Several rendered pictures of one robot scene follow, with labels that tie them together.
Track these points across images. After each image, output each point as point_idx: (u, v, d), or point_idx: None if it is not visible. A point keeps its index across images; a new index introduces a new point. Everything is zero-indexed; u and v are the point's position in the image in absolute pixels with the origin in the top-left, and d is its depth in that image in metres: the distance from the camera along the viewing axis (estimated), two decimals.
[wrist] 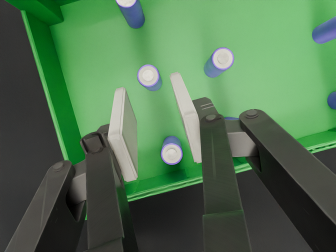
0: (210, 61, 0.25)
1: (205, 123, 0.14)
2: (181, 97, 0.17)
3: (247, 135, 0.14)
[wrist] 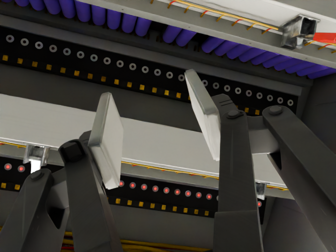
0: None
1: (227, 119, 0.14)
2: (200, 93, 0.17)
3: (270, 131, 0.14)
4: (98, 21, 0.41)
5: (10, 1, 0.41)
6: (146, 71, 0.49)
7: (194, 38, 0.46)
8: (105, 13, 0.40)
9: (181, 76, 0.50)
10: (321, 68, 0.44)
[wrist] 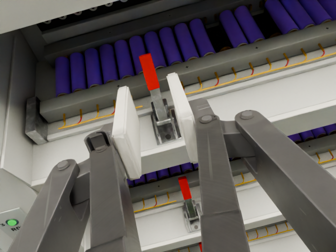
0: (297, 29, 0.37)
1: (201, 124, 0.14)
2: (178, 98, 0.17)
3: (242, 136, 0.14)
4: None
5: None
6: None
7: (214, 31, 0.40)
8: (320, 4, 0.38)
9: None
10: (78, 81, 0.37)
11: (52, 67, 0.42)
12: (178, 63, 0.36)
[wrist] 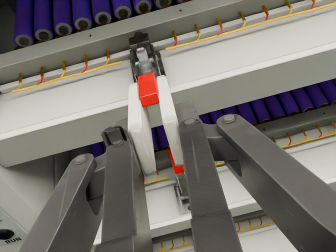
0: None
1: (184, 128, 0.15)
2: (164, 101, 0.17)
3: (224, 140, 0.14)
4: None
5: None
6: None
7: None
8: None
9: None
10: (41, 21, 0.30)
11: (15, 12, 0.34)
12: (169, 6, 0.28)
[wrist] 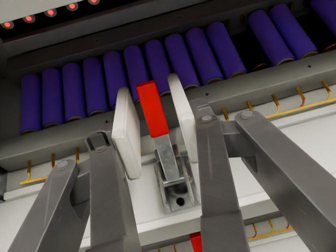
0: None
1: (201, 124, 0.14)
2: (178, 98, 0.17)
3: (242, 136, 0.14)
4: None
5: None
6: None
7: (240, 39, 0.29)
8: None
9: None
10: (51, 112, 0.26)
11: (20, 88, 0.31)
12: (193, 88, 0.25)
